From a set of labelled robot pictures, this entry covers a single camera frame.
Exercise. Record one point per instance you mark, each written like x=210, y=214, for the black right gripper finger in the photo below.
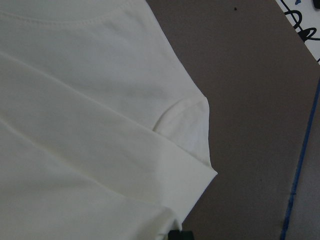
x=180, y=235

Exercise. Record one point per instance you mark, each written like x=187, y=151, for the cream long-sleeve Twinkle shirt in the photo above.
x=103, y=133

